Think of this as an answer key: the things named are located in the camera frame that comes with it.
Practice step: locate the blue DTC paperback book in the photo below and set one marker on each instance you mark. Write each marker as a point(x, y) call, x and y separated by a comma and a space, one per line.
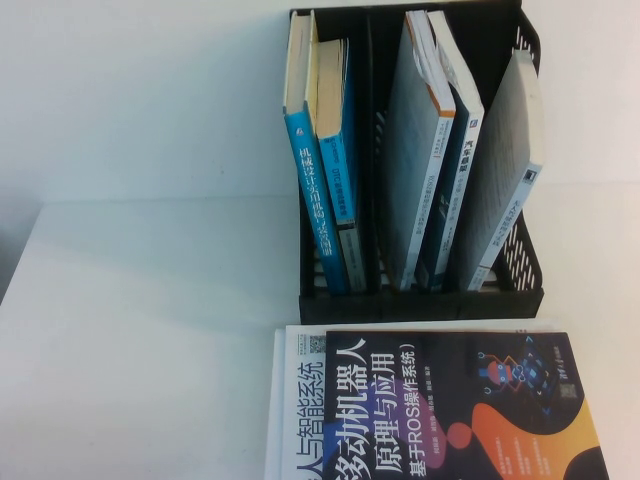
point(335, 165)

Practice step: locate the black plastic book stand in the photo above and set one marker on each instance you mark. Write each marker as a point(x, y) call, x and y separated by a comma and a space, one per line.
point(350, 305)

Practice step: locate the dark colourful robot book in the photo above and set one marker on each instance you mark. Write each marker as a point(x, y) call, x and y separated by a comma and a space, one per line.
point(450, 425)

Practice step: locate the plain white book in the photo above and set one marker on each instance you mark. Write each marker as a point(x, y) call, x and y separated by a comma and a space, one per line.
point(275, 425)

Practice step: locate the teal cover white spine book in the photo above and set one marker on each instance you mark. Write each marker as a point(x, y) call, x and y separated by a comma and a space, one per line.
point(467, 140)

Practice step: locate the thin white spine book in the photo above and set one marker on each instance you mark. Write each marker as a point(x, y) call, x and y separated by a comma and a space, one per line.
point(500, 150)

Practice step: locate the white book large black letters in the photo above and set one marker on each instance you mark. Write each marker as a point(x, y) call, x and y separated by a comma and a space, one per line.
point(300, 400)

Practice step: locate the thick blue hardcover book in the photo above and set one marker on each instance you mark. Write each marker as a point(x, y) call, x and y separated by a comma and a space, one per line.
point(310, 175)

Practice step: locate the white orange ROS2 book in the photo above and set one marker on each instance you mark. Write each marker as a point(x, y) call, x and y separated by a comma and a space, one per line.
point(415, 150)

